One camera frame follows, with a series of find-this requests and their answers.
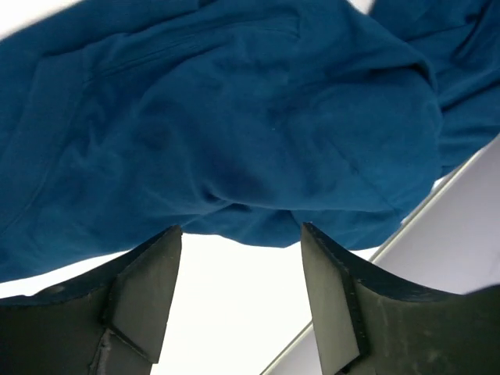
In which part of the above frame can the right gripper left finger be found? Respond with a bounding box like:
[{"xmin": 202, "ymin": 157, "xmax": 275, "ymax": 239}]
[{"xmin": 1, "ymin": 227, "xmax": 182, "ymax": 375}]

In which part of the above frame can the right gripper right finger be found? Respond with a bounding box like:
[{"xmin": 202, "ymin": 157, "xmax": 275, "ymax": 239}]
[{"xmin": 301, "ymin": 223, "xmax": 499, "ymax": 375}]

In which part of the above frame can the blue t shirt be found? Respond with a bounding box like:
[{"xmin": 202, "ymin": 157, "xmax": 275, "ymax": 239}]
[{"xmin": 1, "ymin": 1, "xmax": 499, "ymax": 282}]

